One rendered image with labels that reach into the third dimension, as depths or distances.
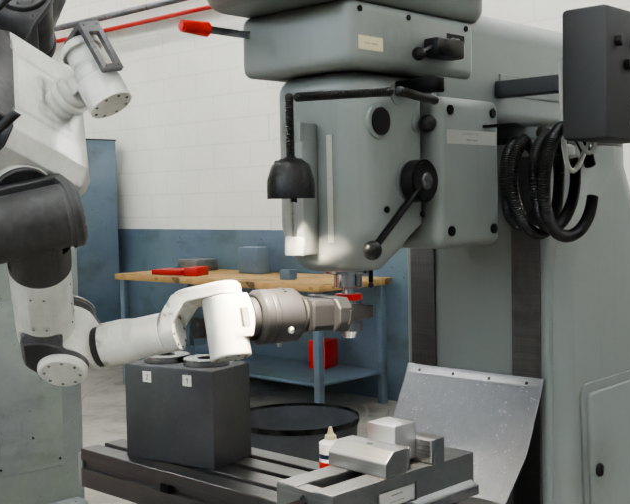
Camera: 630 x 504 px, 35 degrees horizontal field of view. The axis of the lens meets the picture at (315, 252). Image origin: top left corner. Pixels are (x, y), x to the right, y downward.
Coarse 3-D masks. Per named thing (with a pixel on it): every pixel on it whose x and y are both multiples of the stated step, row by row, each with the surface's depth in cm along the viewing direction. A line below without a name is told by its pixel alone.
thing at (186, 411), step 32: (128, 384) 196; (160, 384) 191; (192, 384) 187; (224, 384) 188; (128, 416) 196; (160, 416) 192; (192, 416) 187; (224, 416) 188; (128, 448) 197; (160, 448) 192; (192, 448) 188; (224, 448) 188
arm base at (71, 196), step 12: (36, 180) 140; (48, 180) 140; (60, 180) 138; (0, 192) 138; (12, 192) 139; (72, 192) 135; (72, 204) 135; (72, 216) 135; (84, 216) 136; (72, 228) 135; (84, 228) 136; (84, 240) 137
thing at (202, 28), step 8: (184, 24) 152; (192, 24) 153; (200, 24) 154; (208, 24) 155; (184, 32) 153; (192, 32) 154; (200, 32) 155; (208, 32) 156; (216, 32) 157; (224, 32) 158; (232, 32) 160; (240, 32) 161; (248, 32) 162
